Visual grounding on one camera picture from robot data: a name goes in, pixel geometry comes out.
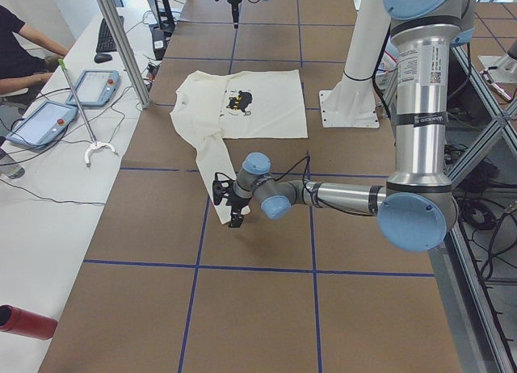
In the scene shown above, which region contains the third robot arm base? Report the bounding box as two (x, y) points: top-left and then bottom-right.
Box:
(478, 42), (516, 84)

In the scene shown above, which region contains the clear plastic bottle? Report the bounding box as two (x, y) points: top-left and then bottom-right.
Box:
(0, 148), (25, 179)

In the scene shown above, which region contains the red water bottle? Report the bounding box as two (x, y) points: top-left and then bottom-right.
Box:
(1, 304), (57, 340)

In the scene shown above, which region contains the teach pendant tablet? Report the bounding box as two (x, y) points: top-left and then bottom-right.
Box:
(74, 69), (120, 108)
(6, 100), (78, 148)

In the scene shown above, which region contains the metal reacher grabber stick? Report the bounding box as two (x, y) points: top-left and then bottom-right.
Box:
(58, 58), (118, 167)

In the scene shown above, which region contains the near teach pendant tablet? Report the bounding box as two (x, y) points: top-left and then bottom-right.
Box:
(6, 100), (78, 148)

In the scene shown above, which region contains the cream long-sleeve cat shirt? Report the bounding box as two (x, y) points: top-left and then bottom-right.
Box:
(169, 69), (309, 227)

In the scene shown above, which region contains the black computer mouse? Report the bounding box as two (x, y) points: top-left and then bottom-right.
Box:
(94, 52), (112, 64)

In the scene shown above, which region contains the seated person dark shirt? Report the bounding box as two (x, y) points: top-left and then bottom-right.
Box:
(1, 6), (69, 94)

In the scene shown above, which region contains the far teach pendant tablet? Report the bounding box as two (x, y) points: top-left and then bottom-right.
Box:
(74, 69), (120, 108)

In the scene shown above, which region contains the aluminium frame post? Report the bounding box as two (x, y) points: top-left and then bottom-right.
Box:
(96, 0), (150, 109)

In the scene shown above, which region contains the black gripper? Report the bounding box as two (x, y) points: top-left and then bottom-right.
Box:
(225, 179), (253, 228)
(227, 0), (242, 28)

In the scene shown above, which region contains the black power adapter box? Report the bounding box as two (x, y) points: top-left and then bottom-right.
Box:
(149, 25), (167, 61)

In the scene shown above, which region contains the black keyboard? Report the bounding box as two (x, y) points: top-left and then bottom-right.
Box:
(96, 19), (117, 53)

